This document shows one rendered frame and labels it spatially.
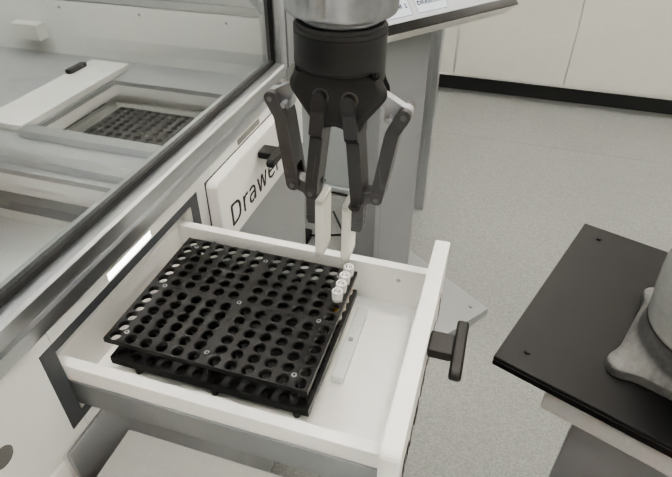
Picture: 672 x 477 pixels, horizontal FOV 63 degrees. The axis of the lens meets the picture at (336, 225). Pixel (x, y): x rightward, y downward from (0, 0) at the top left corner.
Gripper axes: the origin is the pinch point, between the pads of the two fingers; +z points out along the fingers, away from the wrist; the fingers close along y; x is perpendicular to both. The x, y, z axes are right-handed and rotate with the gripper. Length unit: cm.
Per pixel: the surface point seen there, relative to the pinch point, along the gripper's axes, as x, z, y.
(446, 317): -88, 96, -12
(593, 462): -7, 37, -35
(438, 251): -8.0, 7.1, -10.0
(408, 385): 11.3, 7.1, -10.3
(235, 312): 5.3, 10.3, 9.5
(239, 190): -19.4, 12.1, 20.8
